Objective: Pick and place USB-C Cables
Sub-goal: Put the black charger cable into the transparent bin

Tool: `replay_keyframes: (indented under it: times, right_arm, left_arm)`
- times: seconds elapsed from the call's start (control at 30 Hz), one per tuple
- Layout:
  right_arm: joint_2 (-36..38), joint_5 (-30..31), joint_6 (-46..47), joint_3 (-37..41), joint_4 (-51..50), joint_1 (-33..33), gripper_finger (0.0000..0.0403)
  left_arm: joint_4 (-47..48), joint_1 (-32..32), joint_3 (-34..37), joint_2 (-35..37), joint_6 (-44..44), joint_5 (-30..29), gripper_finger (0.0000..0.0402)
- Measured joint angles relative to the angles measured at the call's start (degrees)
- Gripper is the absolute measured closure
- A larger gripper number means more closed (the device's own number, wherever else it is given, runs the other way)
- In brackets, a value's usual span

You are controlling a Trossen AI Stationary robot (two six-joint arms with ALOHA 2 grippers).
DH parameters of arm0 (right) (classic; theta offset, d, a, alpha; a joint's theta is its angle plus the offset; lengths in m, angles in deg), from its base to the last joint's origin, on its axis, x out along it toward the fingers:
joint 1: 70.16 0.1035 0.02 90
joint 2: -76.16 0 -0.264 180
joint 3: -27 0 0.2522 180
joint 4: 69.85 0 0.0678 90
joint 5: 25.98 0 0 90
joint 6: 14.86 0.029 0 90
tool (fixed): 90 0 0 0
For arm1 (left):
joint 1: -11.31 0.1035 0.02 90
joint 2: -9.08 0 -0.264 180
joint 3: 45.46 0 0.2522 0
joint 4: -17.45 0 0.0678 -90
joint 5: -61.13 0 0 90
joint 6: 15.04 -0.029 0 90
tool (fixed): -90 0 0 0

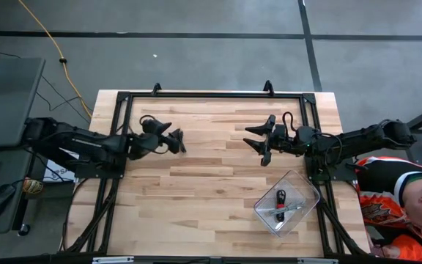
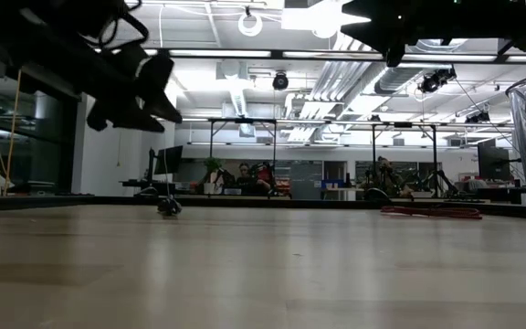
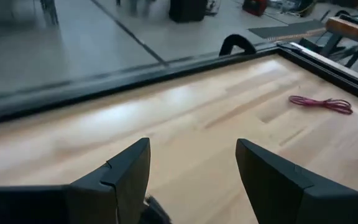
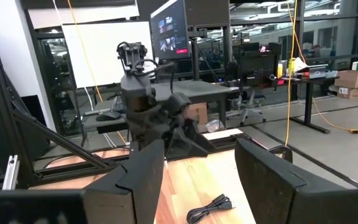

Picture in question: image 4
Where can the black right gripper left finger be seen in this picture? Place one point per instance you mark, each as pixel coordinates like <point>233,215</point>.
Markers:
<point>120,196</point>

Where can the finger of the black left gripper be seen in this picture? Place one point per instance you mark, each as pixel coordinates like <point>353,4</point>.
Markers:
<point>200,133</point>
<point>185,146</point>

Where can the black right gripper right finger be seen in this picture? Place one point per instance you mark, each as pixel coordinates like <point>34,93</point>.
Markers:
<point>284,193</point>

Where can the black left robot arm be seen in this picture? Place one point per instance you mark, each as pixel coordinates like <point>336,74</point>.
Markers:
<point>135,87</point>

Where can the clear plastic bag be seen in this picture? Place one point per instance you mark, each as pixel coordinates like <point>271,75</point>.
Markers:
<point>215,125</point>

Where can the cardboard box under desk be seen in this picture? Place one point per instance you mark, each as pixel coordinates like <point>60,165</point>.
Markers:
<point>197,112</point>

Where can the grey desk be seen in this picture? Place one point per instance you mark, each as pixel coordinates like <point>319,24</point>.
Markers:
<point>197,88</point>

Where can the black computer mouse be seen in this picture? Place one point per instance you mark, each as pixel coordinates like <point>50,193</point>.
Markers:
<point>108,116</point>

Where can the office chair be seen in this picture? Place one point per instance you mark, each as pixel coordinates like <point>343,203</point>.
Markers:
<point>249,105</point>

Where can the white whiteboard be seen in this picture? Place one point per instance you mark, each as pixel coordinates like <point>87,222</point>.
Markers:
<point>104,53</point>

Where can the computer monitor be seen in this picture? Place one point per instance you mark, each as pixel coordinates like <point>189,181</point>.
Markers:
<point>169,31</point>

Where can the black equipment rack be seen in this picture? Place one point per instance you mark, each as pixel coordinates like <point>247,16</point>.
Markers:
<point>256,65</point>

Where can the black leg desk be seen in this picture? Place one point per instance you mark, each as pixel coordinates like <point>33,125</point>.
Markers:
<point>309,102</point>

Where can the silver aluminium extrusion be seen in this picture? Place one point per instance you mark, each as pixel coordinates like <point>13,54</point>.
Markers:
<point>10,172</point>

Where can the monitor with back showing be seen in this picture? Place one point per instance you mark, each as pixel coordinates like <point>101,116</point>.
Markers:
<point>207,12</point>

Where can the small labelled cardboard box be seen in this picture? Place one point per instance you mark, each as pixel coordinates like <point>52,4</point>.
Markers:
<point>350,92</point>

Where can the large cardboard box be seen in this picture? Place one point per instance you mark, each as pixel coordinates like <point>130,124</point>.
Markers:
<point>351,78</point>

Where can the black table frame strut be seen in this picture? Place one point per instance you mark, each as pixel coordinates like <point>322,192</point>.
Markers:
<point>61,141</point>

